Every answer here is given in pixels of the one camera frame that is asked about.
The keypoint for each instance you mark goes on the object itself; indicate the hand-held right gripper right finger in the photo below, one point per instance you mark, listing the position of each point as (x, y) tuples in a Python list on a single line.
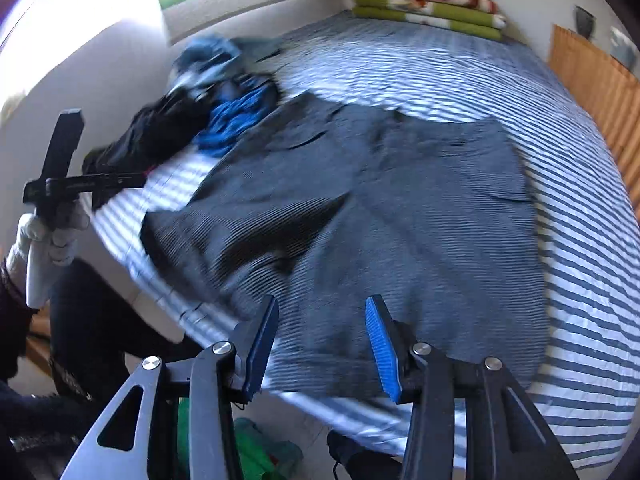
[(380, 350)]

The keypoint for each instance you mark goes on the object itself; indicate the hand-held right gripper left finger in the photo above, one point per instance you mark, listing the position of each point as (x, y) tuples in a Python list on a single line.
[(262, 345)]

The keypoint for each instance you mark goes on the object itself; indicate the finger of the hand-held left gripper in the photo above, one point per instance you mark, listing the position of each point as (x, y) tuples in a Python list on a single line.
[(100, 181)]

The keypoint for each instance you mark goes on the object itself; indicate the black pants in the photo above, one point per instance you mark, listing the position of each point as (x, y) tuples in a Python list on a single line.
[(150, 132)]

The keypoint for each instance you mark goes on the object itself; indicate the dark blue garment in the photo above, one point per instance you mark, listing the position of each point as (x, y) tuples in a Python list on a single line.
[(375, 200)]

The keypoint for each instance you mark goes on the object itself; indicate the person's left hand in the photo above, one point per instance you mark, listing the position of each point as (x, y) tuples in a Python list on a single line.
[(62, 250)]

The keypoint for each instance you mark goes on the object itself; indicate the green cloth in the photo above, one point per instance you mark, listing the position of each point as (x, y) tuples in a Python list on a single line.
[(260, 450)]

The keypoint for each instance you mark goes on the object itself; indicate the person's leg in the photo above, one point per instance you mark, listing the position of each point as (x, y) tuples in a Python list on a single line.
[(100, 320)]

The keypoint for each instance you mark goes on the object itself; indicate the grey blue garment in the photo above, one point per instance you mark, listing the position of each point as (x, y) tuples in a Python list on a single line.
[(210, 55)]

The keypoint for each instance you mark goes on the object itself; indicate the blue white striped bedspread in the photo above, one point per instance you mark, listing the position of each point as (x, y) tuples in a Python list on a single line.
[(575, 260)]

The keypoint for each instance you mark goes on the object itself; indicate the person's dark sweater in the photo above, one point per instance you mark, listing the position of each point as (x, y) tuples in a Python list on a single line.
[(35, 415)]

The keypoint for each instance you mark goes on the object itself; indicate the wooden slatted bench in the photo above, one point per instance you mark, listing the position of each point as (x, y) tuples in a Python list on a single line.
[(590, 85)]

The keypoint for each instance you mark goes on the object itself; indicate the folded green red blanket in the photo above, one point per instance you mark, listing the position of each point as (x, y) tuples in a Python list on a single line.
[(450, 17)]

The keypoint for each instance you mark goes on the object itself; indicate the dark grey vase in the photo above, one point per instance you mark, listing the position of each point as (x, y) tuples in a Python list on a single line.
[(585, 22)]

